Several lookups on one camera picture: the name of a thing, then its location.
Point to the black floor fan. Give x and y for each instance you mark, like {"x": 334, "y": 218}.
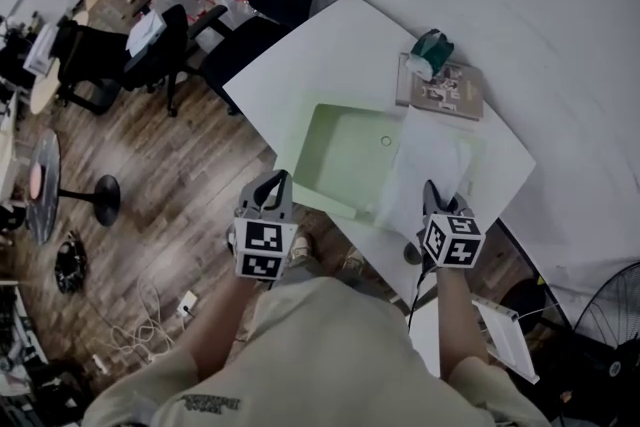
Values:
{"x": 612, "y": 330}

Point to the person's beige shirt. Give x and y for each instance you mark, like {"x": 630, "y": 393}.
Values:
{"x": 310, "y": 355}

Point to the black low-back office chair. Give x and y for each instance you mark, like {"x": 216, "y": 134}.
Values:
{"x": 95, "y": 60}

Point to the green and white tape dispenser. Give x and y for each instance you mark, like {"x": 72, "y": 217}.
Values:
{"x": 432, "y": 50}

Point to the round glass table black base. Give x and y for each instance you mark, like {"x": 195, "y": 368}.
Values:
{"x": 42, "y": 187}

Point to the black patterned floor object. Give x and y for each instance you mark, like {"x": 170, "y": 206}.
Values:
{"x": 70, "y": 265}

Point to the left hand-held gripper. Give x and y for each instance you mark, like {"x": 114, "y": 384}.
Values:
{"x": 260, "y": 247}

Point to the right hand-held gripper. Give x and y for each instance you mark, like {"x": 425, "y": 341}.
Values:
{"x": 452, "y": 242}

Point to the brown book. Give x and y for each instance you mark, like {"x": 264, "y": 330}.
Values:
{"x": 460, "y": 95}

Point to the person's right forearm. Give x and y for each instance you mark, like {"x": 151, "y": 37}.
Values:
{"x": 460, "y": 315}

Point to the white table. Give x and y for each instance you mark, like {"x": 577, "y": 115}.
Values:
{"x": 320, "y": 55}

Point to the white power strip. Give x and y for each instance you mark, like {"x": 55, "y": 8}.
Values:
{"x": 186, "y": 304}

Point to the person's left forearm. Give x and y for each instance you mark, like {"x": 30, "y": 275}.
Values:
{"x": 220, "y": 320}

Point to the person's beige shoe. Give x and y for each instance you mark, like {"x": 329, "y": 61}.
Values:
{"x": 302, "y": 247}
{"x": 355, "y": 259}

